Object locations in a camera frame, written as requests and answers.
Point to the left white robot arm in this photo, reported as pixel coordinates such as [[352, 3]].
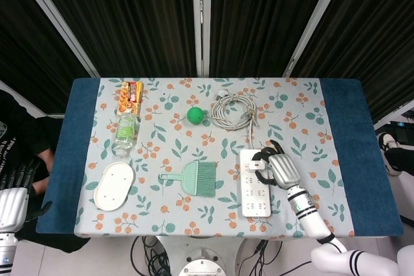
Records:
[[6, 253]]

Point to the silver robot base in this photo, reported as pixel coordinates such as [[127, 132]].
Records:
[[205, 263]]

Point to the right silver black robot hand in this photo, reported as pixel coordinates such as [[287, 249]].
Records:
[[284, 171]]

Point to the white charger plug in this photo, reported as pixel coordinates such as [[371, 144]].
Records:
[[255, 166]]

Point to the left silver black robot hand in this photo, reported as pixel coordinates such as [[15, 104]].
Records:
[[11, 208]]

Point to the blue table cover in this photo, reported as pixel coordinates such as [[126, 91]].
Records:
[[355, 159]]

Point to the white power strip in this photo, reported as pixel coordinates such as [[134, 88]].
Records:
[[255, 196]]

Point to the person in black clothing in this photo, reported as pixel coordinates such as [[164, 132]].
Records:
[[26, 127]]

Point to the black pleated curtain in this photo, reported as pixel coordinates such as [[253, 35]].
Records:
[[258, 17], [372, 37], [26, 37], [129, 17]]

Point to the floral print tablecloth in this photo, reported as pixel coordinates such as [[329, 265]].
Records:
[[207, 146]]

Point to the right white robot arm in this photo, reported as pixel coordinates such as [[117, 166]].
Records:
[[312, 221]]

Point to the clear plastic water bottle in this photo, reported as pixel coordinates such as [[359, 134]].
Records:
[[125, 133]]

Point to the white black sneaker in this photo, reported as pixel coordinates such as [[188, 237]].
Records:
[[388, 146]]

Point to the white oval tray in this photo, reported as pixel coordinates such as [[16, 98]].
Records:
[[113, 187]]

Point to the green hand brush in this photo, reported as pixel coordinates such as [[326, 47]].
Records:
[[194, 179]]

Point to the white frame post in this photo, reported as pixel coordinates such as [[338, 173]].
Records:
[[61, 27], [315, 20], [200, 20]]

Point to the orange snack pack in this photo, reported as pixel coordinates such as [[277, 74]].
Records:
[[130, 98]]

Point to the green ball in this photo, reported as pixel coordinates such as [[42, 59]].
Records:
[[195, 116]]

